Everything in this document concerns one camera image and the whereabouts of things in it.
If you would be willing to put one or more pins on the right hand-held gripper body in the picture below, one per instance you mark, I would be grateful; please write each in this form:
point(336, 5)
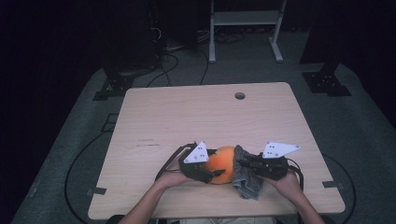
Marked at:
point(277, 149)

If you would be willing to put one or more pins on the gray tape strip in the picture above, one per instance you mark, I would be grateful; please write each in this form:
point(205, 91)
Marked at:
point(332, 184)
point(96, 191)

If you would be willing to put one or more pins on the black stand base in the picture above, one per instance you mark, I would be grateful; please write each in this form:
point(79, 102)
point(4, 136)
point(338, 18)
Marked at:
point(325, 82)
point(116, 84)

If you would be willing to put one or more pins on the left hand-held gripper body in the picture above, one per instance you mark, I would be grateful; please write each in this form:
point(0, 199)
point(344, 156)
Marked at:
point(196, 155)

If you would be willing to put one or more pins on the person's left hand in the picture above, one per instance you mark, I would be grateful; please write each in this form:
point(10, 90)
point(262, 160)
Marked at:
point(171, 179)

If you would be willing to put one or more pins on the white metal table frame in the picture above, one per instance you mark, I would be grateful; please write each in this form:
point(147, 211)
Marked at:
point(243, 17)

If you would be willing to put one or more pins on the orange rounded object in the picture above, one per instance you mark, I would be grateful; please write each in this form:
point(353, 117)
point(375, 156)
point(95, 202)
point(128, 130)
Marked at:
point(222, 161)

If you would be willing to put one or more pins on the person's right hand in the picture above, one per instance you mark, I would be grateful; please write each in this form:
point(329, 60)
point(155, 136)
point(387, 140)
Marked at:
point(286, 186)

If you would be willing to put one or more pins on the dark equipment cabinet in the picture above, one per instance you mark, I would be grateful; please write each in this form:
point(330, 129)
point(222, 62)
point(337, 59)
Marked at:
point(134, 37)

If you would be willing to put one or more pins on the gray terry towel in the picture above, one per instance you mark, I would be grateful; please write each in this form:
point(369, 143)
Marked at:
point(246, 186)

